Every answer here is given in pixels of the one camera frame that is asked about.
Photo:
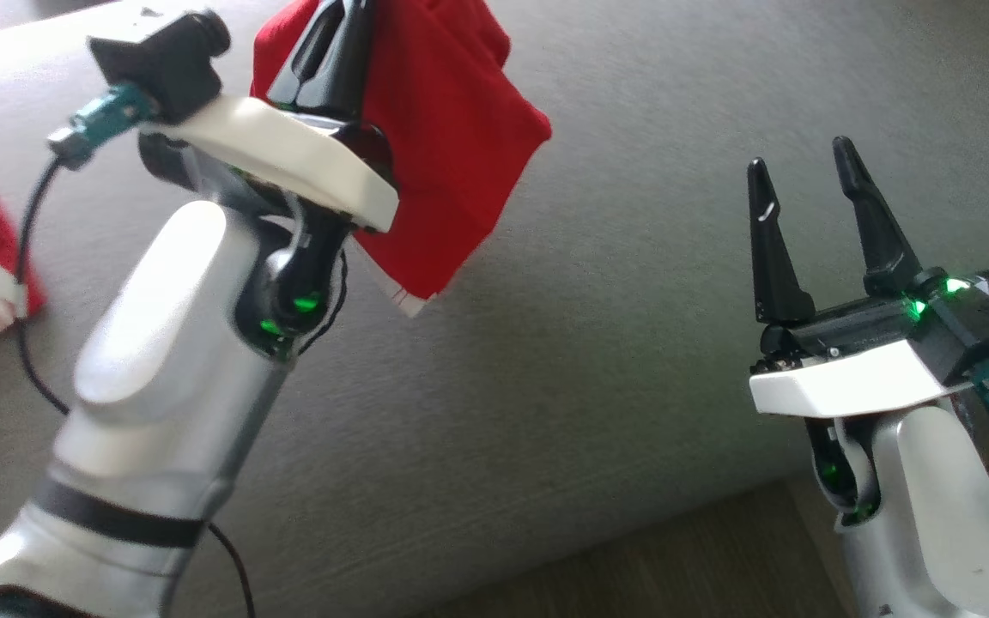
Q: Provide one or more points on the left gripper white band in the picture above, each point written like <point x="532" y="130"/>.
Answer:
<point x="288" y="159"/>

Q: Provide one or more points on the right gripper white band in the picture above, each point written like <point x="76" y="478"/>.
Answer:
<point x="846" y="382"/>

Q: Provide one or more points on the red shorts white waistband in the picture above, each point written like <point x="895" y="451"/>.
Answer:
<point x="443" y="154"/>

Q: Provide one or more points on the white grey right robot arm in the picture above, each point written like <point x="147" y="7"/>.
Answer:
<point x="932" y="515"/>

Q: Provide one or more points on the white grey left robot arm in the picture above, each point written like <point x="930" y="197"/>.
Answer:
<point x="160" y="360"/>

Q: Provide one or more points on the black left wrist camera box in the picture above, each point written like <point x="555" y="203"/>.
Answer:
<point x="164" y="64"/>

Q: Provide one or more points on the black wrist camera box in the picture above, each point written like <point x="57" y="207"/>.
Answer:
<point x="164" y="64"/>
<point x="984" y="322"/>

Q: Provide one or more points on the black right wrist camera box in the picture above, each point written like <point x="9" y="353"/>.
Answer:
<point x="984" y="322"/>

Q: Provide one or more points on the teal left camera connector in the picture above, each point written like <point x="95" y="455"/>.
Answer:
<point x="108" y="112"/>

